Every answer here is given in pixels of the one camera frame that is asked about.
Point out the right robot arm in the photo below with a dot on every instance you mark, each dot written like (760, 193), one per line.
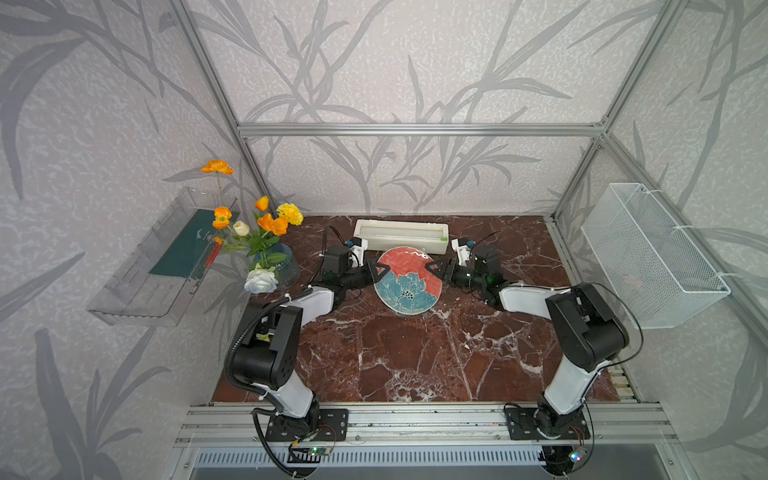
(589, 333)

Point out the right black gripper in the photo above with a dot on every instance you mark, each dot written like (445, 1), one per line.
(447, 264)

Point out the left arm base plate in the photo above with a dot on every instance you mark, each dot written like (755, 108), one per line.
(325, 424)

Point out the white wire mesh basket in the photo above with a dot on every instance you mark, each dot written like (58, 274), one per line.
(649, 258)

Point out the red plate with teal flower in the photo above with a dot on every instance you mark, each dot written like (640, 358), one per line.
(408, 280)

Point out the blue glass vase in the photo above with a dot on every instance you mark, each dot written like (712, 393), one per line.
(281, 260)

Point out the aluminium frame rail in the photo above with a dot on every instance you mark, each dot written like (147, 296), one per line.
(411, 424)

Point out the artificial flower bouquet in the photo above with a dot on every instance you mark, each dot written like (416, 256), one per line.
(269, 229)

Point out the clear acrylic wall shelf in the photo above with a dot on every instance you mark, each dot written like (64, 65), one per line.
(159, 279)

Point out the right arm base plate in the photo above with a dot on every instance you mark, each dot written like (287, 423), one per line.
(541, 423)

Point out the green book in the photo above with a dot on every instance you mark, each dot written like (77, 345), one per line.
(185, 257)

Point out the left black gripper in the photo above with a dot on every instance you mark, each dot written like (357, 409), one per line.
(370, 273)

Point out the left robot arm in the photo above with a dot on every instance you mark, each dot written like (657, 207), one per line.
(264, 352)

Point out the red pen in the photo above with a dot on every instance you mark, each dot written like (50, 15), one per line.
(214, 252)

